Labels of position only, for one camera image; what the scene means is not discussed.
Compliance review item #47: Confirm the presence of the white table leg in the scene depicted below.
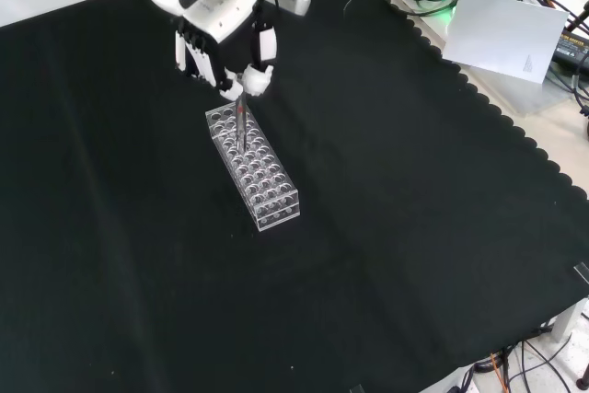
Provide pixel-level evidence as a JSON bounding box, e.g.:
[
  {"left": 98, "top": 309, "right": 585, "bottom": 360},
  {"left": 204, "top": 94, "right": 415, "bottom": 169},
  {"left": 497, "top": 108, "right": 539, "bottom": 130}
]
[{"left": 550, "top": 296, "right": 589, "bottom": 344}]

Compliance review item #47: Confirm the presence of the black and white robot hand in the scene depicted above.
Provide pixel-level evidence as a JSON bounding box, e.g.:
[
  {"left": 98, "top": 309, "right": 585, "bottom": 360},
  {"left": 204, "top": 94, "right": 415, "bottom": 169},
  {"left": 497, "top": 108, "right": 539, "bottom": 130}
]
[{"left": 145, "top": 0, "right": 279, "bottom": 101}]

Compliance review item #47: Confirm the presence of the black power adapter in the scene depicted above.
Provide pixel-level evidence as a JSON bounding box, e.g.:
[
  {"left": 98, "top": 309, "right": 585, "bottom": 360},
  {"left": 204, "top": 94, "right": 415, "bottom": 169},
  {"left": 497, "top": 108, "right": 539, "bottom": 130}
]
[{"left": 550, "top": 29, "right": 589, "bottom": 69}]

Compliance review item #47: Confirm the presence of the clear glass test tube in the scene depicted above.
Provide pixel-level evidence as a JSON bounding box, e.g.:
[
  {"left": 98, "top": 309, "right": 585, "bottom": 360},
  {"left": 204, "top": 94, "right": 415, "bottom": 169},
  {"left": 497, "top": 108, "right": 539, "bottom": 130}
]
[{"left": 233, "top": 92, "right": 248, "bottom": 156}]

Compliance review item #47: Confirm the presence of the pale board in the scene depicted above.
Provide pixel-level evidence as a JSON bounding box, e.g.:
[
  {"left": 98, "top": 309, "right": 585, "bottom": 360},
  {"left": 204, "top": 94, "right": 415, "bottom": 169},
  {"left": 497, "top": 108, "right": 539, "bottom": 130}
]
[{"left": 440, "top": 0, "right": 571, "bottom": 87}]

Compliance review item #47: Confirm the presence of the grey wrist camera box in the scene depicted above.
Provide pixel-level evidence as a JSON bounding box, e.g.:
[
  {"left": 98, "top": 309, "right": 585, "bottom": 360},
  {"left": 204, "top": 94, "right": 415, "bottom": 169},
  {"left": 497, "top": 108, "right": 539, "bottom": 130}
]
[{"left": 271, "top": 0, "right": 312, "bottom": 17}]

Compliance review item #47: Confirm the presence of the orange cable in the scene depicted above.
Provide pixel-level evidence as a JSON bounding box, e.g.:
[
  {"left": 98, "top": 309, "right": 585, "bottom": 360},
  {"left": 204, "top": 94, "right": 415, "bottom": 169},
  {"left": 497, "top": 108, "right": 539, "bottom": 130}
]
[{"left": 488, "top": 350, "right": 513, "bottom": 393}]

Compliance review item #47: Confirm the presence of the black bench cloth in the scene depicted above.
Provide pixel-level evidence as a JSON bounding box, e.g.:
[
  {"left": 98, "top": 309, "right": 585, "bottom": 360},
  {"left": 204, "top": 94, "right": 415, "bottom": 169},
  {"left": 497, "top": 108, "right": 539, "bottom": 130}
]
[{"left": 0, "top": 0, "right": 589, "bottom": 393}]

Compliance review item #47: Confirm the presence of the clear plastic test tube rack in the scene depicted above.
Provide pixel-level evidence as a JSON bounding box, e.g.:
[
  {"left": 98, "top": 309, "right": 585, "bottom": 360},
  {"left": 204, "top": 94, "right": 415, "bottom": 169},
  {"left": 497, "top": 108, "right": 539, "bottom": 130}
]
[{"left": 204, "top": 106, "right": 302, "bottom": 233}]

